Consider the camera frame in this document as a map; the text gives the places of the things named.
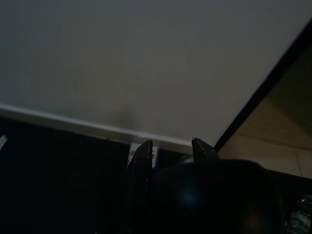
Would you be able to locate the clear crushed plastic bottle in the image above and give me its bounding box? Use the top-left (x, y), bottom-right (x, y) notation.
top-left (285, 194), bottom-right (312, 234)

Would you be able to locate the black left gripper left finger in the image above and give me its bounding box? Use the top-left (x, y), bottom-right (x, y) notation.
top-left (126, 139), bottom-right (154, 234)

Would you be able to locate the white baseboard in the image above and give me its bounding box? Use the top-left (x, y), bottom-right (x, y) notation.
top-left (0, 104), bottom-right (194, 156)

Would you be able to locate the black wall edge trim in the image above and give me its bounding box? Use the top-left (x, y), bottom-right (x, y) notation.
top-left (214, 21), bottom-right (312, 153)

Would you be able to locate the blue plastic dustpan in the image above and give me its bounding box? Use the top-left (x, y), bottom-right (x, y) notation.
top-left (153, 158), bottom-right (286, 234)

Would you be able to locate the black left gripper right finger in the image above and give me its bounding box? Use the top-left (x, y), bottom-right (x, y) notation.
top-left (191, 137), bottom-right (221, 163)

